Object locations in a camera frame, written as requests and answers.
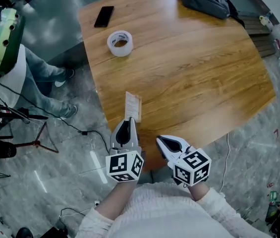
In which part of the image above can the person's left forearm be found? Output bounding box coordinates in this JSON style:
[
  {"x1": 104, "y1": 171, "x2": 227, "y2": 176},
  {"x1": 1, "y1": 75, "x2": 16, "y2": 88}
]
[{"x1": 75, "y1": 181, "x2": 137, "y2": 238}]

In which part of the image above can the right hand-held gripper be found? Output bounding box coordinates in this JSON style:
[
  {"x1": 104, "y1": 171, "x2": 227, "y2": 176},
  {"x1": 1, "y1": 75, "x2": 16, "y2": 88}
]
[{"x1": 156, "y1": 134, "x2": 212, "y2": 187}]

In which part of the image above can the black smartphone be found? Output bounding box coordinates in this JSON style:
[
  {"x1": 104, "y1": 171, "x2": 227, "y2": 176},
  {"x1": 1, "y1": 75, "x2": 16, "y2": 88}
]
[{"x1": 94, "y1": 5, "x2": 115, "y2": 28}]

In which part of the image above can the wooden table with white legs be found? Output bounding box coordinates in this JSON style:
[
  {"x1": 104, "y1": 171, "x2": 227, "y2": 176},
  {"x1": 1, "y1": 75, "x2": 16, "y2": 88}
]
[{"x1": 77, "y1": 0, "x2": 277, "y2": 172}]

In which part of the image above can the black cap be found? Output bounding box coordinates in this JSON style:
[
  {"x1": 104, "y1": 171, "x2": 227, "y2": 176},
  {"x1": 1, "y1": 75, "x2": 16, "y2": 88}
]
[{"x1": 0, "y1": 140, "x2": 17, "y2": 159}]

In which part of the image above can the white printed paper sheet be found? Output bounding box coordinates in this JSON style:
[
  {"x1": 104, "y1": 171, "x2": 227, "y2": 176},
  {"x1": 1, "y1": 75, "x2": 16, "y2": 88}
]
[{"x1": 124, "y1": 91, "x2": 141, "y2": 121}]

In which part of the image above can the person's white knitted sweater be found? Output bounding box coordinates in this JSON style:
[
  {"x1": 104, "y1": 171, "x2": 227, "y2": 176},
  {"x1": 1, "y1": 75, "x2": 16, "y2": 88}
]
[{"x1": 105, "y1": 182, "x2": 232, "y2": 238}]

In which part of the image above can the dark wooden pallet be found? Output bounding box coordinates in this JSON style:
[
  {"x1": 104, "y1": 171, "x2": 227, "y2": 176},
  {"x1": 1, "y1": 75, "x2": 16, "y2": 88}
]
[{"x1": 237, "y1": 13, "x2": 277, "y2": 59}]

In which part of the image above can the black power adapter with cable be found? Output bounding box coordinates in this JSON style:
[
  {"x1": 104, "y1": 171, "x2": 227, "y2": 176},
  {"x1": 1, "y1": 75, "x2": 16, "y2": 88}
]
[{"x1": 28, "y1": 100, "x2": 111, "y2": 154}]

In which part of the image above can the clear tape roll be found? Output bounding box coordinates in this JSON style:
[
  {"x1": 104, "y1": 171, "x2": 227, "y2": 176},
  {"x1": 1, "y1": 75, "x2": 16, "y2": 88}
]
[{"x1": 107, "y1": 30, "x2": 134, "y2": 58}]

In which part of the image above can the person's right forearm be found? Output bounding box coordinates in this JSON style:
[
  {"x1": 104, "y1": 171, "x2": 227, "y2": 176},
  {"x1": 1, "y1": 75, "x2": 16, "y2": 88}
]
[{"x1": 189, "y1": 181, "x2": 263, "y2": 238}]

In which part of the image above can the red tripod stand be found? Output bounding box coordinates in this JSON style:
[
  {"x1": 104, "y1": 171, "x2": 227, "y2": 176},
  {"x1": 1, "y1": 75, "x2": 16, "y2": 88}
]
[{"x1": 0, "y1": 121, "x2": 59, "y2": 155}]

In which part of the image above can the white cable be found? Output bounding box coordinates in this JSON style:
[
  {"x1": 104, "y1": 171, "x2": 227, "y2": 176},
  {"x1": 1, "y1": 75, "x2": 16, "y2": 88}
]
[{"x1": 218, "y1": 132, "x2": 230, "y2": 195}]

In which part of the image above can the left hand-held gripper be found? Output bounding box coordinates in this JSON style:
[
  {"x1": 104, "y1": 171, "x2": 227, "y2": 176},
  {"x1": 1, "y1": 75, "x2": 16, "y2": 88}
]
[{"x1": 105, "y1": 117, "x2": 145, "y2": 183}]

